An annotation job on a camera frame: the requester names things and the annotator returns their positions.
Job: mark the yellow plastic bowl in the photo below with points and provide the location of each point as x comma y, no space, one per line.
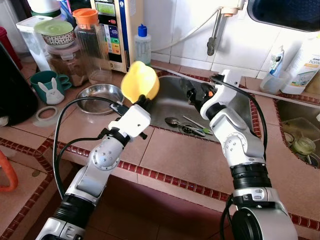
140,82

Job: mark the steel spoon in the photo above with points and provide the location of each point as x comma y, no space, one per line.
172,121

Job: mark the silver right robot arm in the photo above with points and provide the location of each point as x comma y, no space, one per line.
240,140

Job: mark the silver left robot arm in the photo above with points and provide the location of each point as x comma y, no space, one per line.
102,157

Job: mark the round stainless steel plate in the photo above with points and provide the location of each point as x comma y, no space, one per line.
100,97

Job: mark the soap bottle with blue cap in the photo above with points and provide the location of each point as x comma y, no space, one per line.
142,47

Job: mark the clear pitcher with orange lid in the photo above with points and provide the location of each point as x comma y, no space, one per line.
97,50

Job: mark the clear plastic holder cup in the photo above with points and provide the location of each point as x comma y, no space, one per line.
272,82

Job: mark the cream water ionizer appliance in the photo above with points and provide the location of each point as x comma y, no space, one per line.
125,30

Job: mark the white and blue tube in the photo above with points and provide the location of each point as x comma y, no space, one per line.
276,57

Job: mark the glass jar of brown powder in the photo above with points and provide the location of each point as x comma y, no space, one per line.
65,65

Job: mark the green mug with white bunny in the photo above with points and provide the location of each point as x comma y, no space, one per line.
50,92

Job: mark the clear plastic container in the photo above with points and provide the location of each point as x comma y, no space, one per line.
295,125

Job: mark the patterned ceramic bowl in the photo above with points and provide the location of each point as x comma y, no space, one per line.
60,40

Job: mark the large white detergent bottle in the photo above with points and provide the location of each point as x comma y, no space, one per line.
300,65

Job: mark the small stainless steel sink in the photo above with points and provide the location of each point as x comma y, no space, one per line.
300,130

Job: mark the green cup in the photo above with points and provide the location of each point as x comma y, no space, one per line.
303,146

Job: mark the pale green lid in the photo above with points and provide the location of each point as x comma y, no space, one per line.
52,26

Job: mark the dark hanging basin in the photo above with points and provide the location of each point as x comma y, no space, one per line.
285,12

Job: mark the pink and blue small items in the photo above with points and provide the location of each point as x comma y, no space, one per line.
66,7

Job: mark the translucent white plastic container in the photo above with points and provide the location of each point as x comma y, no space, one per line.
30,42

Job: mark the large black appliance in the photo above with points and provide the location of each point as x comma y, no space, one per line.
12,90

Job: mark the white canister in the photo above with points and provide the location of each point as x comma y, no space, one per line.
45,6

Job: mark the dark red bottle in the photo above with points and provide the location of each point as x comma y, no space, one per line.
6,45

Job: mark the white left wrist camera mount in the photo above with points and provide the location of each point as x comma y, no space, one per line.
132,122

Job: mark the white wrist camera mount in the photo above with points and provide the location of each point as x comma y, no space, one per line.
220,102
132,122

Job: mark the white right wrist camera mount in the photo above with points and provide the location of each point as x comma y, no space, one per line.
220,102

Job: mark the grey wall faucet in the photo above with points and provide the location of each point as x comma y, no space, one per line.
212,46

